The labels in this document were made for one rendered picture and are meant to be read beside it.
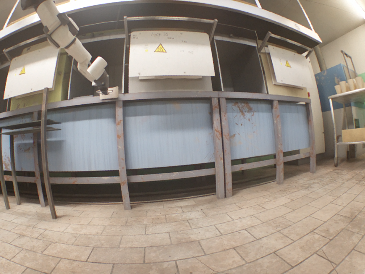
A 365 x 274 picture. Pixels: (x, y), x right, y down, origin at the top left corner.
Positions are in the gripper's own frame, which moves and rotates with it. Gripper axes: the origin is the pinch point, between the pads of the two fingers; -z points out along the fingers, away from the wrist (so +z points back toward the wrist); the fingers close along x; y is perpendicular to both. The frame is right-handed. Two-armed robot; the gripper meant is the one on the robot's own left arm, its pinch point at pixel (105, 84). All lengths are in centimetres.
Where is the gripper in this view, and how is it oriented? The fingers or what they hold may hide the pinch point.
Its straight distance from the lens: 109.8
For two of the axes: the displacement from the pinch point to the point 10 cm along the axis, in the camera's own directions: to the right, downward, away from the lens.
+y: -9.8, 0.6, -1.9
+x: -0.7, -10.0, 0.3
